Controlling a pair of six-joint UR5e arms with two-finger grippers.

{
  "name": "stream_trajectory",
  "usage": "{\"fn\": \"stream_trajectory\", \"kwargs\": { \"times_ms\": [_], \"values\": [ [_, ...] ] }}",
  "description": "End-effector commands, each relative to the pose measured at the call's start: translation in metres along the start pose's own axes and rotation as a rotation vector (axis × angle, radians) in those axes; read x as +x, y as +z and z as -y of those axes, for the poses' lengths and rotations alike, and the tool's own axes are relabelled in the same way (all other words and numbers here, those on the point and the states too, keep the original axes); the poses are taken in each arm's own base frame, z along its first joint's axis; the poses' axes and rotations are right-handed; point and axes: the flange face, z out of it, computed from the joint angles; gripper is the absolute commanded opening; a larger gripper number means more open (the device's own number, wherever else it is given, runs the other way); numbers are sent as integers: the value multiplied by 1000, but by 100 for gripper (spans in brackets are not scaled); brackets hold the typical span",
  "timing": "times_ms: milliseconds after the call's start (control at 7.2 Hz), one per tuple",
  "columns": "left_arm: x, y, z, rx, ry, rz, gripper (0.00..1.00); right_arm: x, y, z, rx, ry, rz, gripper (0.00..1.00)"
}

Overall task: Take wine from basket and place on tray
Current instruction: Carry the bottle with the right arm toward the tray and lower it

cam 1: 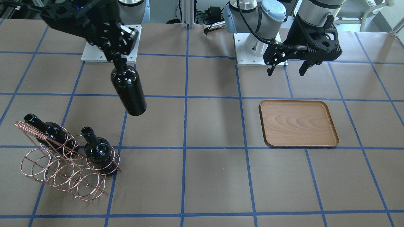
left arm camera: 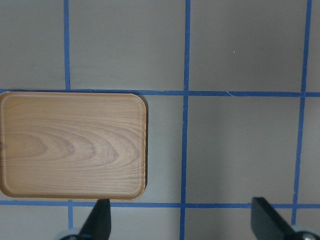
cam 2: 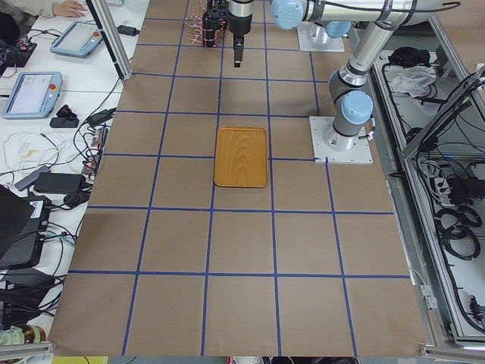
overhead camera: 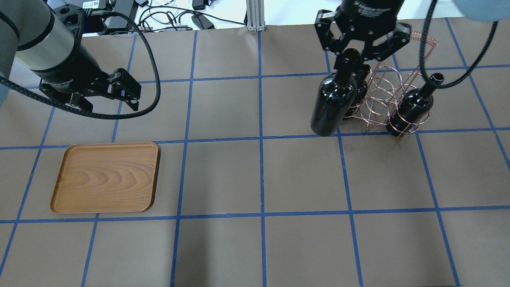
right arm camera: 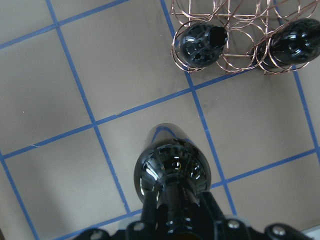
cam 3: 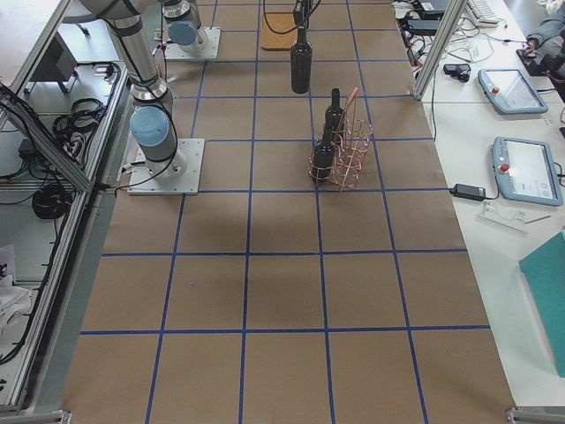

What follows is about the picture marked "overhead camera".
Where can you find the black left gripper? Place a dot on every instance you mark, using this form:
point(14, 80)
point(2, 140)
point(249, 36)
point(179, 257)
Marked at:
point(67, 68)

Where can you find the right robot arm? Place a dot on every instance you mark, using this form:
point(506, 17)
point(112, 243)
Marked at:
point(477, 10)

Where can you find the copper wire wine rack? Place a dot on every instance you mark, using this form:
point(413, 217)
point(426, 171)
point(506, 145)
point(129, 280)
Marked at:
point(386, 88)

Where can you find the wooden tray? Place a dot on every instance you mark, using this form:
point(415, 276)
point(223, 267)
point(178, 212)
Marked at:
point(118, 177)

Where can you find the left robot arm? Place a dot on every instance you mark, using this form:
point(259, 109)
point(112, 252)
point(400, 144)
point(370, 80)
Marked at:
point(48, 41)

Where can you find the dark wine bottle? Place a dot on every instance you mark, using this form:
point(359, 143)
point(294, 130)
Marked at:
point(414, 105)
point(362, 88)
point(335, 95)

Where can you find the dark wine bottle middle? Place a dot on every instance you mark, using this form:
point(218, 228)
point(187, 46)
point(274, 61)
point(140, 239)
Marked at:
point(362, 88)

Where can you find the dark wine bottle back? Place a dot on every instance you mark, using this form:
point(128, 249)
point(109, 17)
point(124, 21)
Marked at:
point(414, 105)

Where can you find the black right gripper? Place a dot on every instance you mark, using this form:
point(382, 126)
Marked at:
point(369, 12)

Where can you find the aluminium frame post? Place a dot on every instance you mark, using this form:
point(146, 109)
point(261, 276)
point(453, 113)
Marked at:
point(255, 15)

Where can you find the dark wine bottle front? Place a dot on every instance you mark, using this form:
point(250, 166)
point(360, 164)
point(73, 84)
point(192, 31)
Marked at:
point(335, 95)

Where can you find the black power adapter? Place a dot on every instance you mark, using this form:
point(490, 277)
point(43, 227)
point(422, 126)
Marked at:
point(202, 22)

